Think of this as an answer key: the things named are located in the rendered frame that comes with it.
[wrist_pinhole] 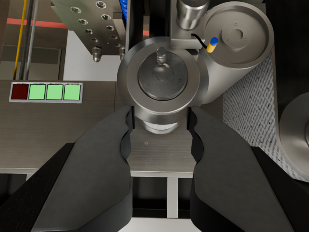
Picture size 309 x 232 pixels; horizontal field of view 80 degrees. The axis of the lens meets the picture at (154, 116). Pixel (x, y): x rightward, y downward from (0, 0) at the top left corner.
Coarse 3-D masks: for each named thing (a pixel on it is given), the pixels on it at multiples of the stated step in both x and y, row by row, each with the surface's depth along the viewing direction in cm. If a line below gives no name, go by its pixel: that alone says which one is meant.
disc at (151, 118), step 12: (132, 48) 31; (120, 72) 30; (204, 72) 30; (120, 84) 30; (204, 84) 29; (120, 96) 29; (204, 96) 29; (144, 120) 29; (156, 120) 29; (168, 120) 29; (180, 120) 29
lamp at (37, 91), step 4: (32, 88) 63; (36, 88) 63; (40, 88) 63; (44, 88) 63; (32, 92) 63; (36, 92) 63; (40, 92) 63; (44, 92) 63; (32, 96) 63; (36, 96) 63; (40, 96) 63
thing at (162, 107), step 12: (144, 48) 30; (156, 48) 29; (168, 48) 29; (132, 60) 29; (192, 60) 29; (132, 72) 29; (192, 72) 29; (132, 84) 29; (192, 84) 28; (132, 96) 28; (144, 96) 28; (180, 96) 28; (192, 96) 28; (144, 108) 28; (156, 108) 28; (168, 108) 28; (180, 108) 28
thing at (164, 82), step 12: (144, 60) 28; (156, 60) 28; (168, 60) 28; (180, 60) 28; (144, 72) 28; (156, 72) 28; (168, 72) 28; (180, 72) 28; (144, 84) 28; (156, 84) 28; (168, 84) 27; (180, 84) 27; (156, 96) 27; (168, 96) 27
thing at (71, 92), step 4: (68, 88) 63; (72, 88) 63; (76, 88) 63; (68, 92) 63; (72, 92) 63; (76, 92) 63; (64, 96) 63; (68, 96) 63; (72, 96) 63; (76, 96) 63
